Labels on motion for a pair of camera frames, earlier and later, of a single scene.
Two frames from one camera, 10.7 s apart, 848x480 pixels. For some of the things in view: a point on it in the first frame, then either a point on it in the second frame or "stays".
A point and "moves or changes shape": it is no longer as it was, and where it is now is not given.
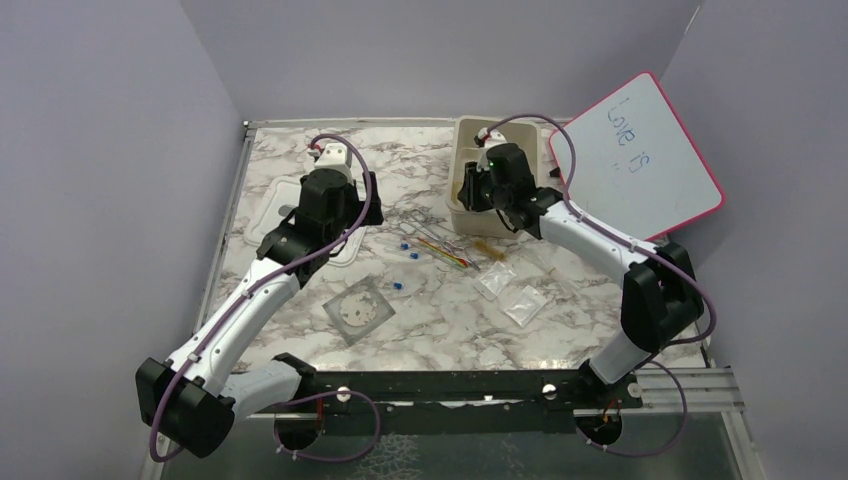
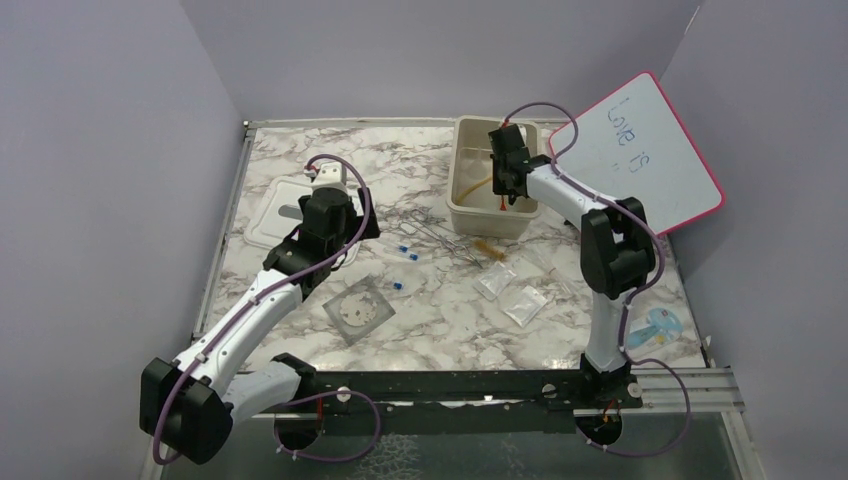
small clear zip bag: x=495 y=278 stays
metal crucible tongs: x=421 y=223 stays
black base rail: x=593 y=400 stays
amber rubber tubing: x=457 y=185 moves or changes shape
